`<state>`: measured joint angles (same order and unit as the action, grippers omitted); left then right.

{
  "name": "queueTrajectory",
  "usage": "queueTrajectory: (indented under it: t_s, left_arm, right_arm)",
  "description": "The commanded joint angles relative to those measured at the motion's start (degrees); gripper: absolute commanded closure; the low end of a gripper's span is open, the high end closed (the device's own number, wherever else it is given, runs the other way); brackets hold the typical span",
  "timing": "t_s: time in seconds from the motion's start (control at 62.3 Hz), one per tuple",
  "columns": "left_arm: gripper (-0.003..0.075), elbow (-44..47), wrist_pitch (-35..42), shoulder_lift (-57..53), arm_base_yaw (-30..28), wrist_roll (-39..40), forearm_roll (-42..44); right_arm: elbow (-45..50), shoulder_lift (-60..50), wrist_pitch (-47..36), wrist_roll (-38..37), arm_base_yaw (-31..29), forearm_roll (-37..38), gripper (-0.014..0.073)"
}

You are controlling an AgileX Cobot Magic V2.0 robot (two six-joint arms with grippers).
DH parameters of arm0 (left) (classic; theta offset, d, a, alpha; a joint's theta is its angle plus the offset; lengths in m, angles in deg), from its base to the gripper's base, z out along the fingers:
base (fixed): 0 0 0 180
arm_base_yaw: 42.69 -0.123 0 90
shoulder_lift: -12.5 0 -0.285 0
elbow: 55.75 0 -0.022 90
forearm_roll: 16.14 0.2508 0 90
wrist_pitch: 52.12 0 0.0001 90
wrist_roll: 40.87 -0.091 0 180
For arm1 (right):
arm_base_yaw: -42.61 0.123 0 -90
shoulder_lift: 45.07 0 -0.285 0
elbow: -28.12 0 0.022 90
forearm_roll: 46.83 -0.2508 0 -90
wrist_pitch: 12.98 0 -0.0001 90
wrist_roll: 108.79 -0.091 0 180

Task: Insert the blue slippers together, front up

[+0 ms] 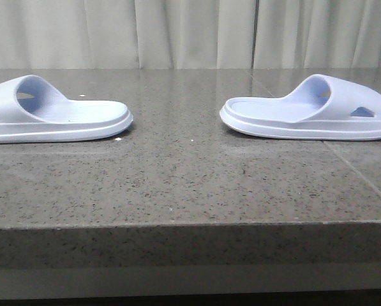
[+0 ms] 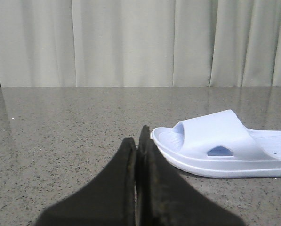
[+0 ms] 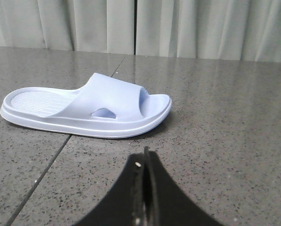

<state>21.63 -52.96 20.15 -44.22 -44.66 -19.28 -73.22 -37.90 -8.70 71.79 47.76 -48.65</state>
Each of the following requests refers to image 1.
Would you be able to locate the light blue slipper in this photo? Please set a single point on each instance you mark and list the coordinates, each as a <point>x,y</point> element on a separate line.
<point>32,110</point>
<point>320,108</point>

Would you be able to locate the beige pleated curtain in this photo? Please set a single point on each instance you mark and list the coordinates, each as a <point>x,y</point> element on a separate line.
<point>190,34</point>

